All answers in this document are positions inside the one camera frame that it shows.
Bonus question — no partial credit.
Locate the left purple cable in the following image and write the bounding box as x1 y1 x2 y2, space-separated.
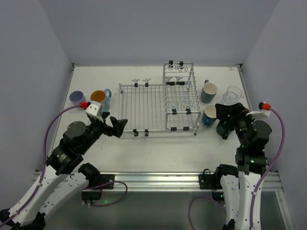
0 102 128 226

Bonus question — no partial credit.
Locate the grey blue mug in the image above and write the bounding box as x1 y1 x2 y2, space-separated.
201 80 218 104

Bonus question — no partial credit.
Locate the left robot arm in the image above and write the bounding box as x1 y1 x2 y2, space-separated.
0 116 128 230

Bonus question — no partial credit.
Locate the silver wire dish rack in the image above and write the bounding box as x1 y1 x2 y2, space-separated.
118 60 201 137

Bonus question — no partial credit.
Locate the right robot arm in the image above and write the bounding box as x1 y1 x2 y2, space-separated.
215 103 272 230

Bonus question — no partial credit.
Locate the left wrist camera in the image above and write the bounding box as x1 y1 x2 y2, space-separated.
85 101 104 121

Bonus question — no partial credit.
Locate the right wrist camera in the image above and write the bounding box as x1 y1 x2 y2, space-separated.
246 102 271 119

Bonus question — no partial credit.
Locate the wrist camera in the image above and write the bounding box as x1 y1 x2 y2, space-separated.
85 101 104 121
246 102 271 119

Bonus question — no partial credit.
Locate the clear glass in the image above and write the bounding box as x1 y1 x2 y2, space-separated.
223 86 243 105

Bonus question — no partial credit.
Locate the lavender plastic cup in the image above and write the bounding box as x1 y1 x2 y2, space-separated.
69 91 87 105

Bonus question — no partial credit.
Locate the dark green mug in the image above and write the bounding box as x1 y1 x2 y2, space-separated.
216 120 234 140

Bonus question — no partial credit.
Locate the light blue ceramic mug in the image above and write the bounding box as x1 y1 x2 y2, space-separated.
90 89 112 112

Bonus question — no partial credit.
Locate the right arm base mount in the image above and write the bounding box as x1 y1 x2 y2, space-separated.
198 166 225 203

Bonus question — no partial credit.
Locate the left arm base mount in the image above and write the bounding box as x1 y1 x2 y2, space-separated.
81 174 115 204

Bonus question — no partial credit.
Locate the aluminium frame rail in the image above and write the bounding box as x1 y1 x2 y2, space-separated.
100 172 283 192

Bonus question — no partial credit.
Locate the dark blue mug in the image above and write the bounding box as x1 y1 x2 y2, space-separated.
202 104 217 126

